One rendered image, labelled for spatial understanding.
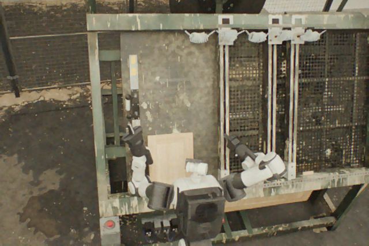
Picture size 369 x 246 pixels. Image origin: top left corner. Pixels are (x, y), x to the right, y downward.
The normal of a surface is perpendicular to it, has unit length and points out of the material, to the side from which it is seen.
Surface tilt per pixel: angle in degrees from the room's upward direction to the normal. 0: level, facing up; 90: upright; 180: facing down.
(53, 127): 0
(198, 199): 23
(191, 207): 67
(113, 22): 57
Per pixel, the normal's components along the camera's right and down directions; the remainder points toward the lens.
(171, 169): 0.24, 0.15
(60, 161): 0.11, -0.74
